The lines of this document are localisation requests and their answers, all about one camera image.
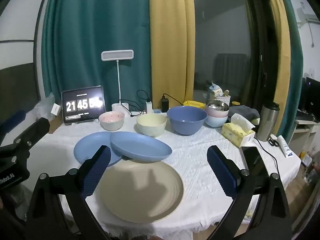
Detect beige plate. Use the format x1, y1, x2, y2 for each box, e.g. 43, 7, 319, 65
93, 160, 184, 224

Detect teal curtain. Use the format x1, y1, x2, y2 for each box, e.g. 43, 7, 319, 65
275, 0, 304, 136
41, 0, 153, 111

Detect yellow tissue pack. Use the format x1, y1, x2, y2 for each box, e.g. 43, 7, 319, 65
222, 113, 256, 148

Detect black lamp cable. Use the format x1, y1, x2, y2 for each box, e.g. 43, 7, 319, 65
119, 99, 143, 117

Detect pink steel-lined bowl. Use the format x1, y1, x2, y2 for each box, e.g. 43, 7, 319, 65
205, 99, 230, 117

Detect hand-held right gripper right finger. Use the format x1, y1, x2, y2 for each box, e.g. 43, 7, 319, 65
207, 145, 293, 240

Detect white plastic basket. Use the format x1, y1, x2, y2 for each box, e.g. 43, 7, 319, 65
210, 94, 230, 106

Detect white desk lamp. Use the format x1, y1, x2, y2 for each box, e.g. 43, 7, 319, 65
101, 50, 134, 118

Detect cream bowl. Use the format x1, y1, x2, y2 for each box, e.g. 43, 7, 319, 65
136, 113, 167, 138

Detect blue white packet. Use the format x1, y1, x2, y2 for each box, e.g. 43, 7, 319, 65
209, 81, 223, 96

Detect small white box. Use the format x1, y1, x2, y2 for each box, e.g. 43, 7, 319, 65
51, 103, 62, 117

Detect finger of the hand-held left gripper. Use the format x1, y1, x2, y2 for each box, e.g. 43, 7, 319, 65
0, 111, 27, 134
13, 117, 50, 156

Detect pink dotted bowl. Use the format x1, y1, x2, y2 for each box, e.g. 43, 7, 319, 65
99, 111, 125, 131

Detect light blue bowl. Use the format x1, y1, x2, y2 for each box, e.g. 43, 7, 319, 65
206, 114, 228, 128

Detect large blue bowl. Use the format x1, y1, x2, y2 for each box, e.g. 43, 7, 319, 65
167, 105, 208, 136

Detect black phone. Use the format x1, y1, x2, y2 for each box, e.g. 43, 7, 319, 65
241, 146, 269, 178

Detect tablet with clock display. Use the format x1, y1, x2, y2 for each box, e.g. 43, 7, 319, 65
62, 86, 106, 125

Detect white tube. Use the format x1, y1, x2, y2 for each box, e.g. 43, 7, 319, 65
277, 135, 293, 158

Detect round blue plate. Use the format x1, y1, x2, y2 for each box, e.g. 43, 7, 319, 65
73, 131, 123, 167

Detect white tablecloth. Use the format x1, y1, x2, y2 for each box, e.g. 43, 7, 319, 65
32, 110, 302, 238

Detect dark radiator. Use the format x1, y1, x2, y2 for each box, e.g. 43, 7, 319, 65
214, 53, 251, 88

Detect white power strip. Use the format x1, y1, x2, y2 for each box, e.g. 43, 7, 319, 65
130, 108, 168, 117

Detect black monitor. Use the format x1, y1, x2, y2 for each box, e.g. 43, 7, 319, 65
299, 77, 320, 113

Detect steel thermos cup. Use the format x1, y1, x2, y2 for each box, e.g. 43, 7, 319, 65
257, 102, 280, 142

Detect black looped cable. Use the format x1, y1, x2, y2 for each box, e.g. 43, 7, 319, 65
136, 89, 151, 103

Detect white cabinet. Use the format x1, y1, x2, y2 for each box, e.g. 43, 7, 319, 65
287, 118, 320, 158

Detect yellow wipes pack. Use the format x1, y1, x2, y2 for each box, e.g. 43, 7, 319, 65
182, 100, 206, 109

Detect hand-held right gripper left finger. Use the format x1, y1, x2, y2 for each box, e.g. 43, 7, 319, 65
26, 144, 112, 240

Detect yellow curtain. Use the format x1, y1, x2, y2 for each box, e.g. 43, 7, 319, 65
261, 0, 292, 111
149, 0, 196, 106

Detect black charger cable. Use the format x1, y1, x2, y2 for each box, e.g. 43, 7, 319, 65
163, 93, 185, 106

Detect clear plastic bag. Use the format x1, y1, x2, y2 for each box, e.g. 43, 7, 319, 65
34, 92, 63, 123

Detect oval blue plate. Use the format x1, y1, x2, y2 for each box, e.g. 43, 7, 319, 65
110, 131, 173, 162

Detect grey cloth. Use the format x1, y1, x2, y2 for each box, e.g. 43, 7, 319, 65
228, 105, 261, 121

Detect black charger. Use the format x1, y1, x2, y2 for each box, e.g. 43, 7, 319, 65
161, 94, 170, 113

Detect cardboard box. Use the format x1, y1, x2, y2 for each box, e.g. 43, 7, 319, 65
48, 123, 64, 134

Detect black phone cable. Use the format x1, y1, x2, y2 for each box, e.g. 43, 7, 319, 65
253, 137, 280, 175

